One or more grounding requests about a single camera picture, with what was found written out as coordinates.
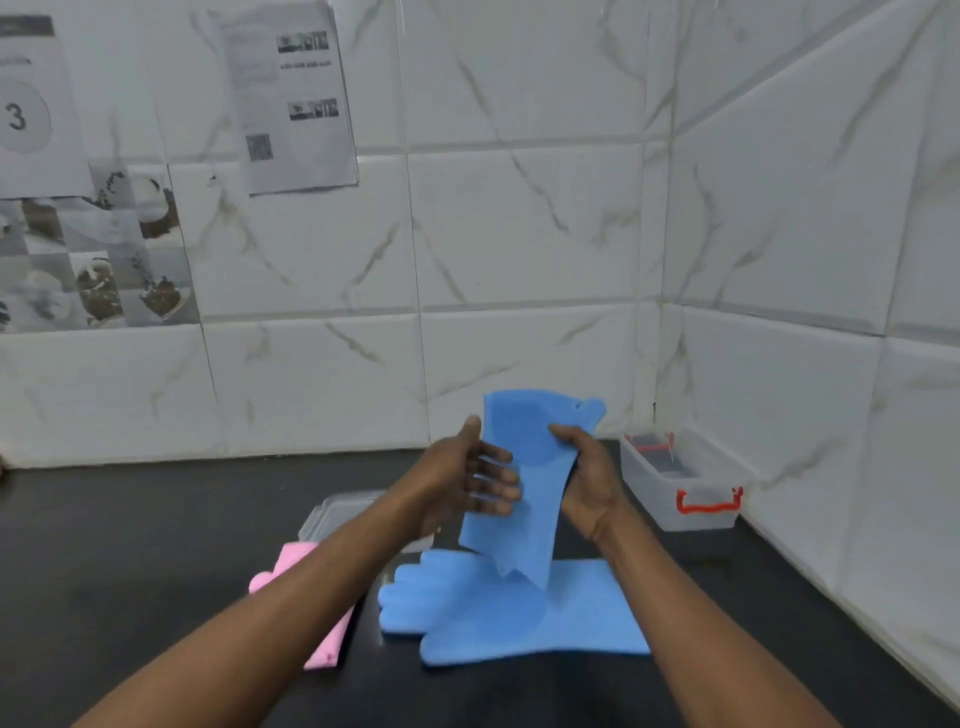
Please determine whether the person's left forearm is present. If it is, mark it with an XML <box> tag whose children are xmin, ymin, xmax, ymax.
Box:
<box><xmin>71</xmin><ymin>487</ymin><xmax>436</xmax><ymax>728</ymax></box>

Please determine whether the decorative picture tile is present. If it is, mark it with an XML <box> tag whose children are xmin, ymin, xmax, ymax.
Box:
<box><xmin>0</xmin><ymin>163</ymin><xmax>201</xmax><ymax>335</ymax></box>

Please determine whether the person's right forearm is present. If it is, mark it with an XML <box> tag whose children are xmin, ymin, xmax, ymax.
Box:
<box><xmin>589</xmin><ymin>501</ymin><xmax>843</xmax><ymax>728</ymax></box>

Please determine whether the blue silicone glove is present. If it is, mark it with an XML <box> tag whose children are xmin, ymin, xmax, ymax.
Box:
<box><xmin>377</xmin><ymin>548</ymin><xmax>651</xmax><ymax>668</ymax></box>
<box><xmin>458</xmin><ymin>389</ymin><xmax>607</xmax><ymax>592</ymax></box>

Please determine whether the person's right hand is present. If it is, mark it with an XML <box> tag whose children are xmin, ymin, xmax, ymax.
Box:
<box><xmin>548</xmin><ymin>424</ymin><xmax>630</xmax><ymax>544</ymax></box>

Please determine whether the clear container with red handles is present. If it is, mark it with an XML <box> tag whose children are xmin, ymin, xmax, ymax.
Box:
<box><xmin>619</xmin><ymin>427</ymin><xmax>757</xmax><ymax>533</ymax></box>

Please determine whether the pink silicone glove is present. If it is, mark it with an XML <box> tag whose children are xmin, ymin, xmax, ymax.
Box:
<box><xmin>248</xmin><ymin>541</ymin><xmax>356</xmax><ymax>672</ymax></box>

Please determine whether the printed paper sheet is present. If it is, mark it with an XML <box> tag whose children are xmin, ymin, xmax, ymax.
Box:
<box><xmin>217</xmin><ymin>0</ymin><xmax>360</xmax><ymax>197</ymax></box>

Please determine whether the clear plastic container lid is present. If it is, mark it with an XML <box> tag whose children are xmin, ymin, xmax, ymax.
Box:
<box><xmin>297</xmin><ymin>490</ymin><xmax>436</xmax><ymax>555</ymax></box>

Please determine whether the person's left hand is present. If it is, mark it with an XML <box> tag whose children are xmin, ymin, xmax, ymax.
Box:
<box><xmin>399</xmin><ymin>415</ymin><xmax>523</xmax><ymax>538</ymax></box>

